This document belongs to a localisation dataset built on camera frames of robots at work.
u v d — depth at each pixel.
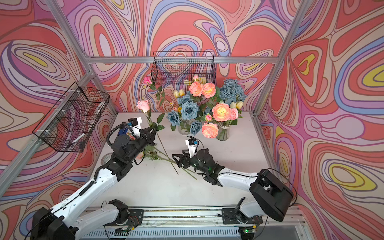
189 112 0.72
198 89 0.69
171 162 0.93
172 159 0.75
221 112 0.60
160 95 0.88
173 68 0.91
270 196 0.43
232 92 0.80
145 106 0.64
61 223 0.38
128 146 0.54
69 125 0.78
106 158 0.92
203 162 0.61
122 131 1.07
